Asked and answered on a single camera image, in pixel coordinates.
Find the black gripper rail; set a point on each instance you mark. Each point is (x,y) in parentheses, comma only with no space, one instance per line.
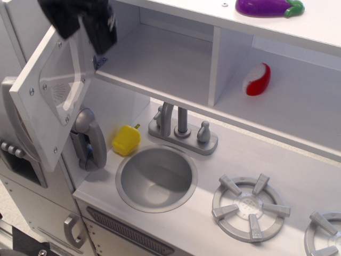
(98,18)

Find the grey toy faucet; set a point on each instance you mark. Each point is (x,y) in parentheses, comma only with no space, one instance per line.
(178,131)

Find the grey oven vent grille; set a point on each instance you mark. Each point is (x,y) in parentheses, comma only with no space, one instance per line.
(136,237)

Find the grey toy wall phone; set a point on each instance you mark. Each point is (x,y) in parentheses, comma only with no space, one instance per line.
(89,142)

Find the grey ice dispenser panel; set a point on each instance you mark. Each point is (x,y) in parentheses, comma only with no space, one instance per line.
(19,162)

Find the grey lower fridge handle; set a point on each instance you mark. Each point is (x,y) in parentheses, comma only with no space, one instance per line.
(75,231)

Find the purple toy eggplant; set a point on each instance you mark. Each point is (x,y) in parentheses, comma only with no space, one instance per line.
(269,8)

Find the white toy microwave door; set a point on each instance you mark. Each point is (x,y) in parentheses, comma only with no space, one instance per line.
(50,90)

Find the round silver sink bowl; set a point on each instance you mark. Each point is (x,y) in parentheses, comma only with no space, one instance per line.
(156,179)

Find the grey stove burner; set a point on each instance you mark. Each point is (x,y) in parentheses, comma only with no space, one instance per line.
(322,236)
(249,209)

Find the grey stove burner right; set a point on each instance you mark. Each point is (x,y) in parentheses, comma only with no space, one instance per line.
(322,236)

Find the grey stove burner left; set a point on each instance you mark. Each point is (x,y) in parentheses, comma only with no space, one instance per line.
(249,209)

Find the yellow toy bell pepper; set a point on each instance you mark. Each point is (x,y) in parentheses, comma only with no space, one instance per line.
(126,139)

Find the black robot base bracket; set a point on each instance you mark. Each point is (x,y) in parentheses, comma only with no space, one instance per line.
(15,242)

